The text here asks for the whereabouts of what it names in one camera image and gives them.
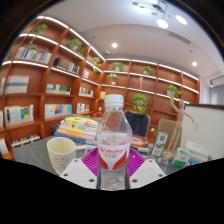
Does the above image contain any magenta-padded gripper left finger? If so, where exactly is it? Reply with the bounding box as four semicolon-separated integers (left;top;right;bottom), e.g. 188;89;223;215
59;147;101;190

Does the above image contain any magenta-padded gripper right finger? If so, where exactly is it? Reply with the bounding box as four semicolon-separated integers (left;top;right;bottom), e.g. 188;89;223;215
126;147;167;190

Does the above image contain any clear plastic water bottle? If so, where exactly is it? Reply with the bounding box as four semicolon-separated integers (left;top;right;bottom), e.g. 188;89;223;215
95;94;134;192

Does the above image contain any white paper cup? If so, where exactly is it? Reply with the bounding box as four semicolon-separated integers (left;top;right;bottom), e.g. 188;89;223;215
46;137;78;176

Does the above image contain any tall green white carton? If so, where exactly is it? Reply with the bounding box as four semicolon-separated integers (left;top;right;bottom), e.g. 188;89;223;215
150;131;169;158

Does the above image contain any small green white box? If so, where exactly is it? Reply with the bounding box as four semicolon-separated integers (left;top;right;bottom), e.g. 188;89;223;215
171;148;191;168

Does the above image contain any stack of colourful books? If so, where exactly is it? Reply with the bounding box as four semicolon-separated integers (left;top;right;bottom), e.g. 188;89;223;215
54;115;100;145

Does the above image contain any tan chair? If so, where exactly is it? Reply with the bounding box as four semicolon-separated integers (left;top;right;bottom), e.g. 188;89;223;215
156;118;178;144

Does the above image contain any dark office chair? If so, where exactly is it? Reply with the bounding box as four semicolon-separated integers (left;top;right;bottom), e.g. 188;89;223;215
123;110;152;138

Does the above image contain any white tissue pack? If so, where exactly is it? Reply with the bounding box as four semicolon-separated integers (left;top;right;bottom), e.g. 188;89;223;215
184;140;211;164

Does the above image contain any wooden artist mannequin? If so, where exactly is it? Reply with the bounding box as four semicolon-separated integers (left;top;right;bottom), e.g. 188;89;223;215
166;98;195;159

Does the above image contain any grey curtain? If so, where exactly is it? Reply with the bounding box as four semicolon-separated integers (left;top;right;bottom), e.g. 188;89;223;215
208;84;224;106

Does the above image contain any ceiling air vent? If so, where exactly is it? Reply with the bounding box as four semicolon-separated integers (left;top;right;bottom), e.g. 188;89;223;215
168;31;192;45

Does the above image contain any multi-bulb ceiling lamp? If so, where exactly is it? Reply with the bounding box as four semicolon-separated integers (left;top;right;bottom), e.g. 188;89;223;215
131;0;188;29

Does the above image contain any wooden wall shelf unit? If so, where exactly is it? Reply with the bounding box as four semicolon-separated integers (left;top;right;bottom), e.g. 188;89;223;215
0;14;201;161

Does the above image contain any black track light rail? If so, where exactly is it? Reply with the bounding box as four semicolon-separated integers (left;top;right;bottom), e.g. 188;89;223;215
209;77;224;88

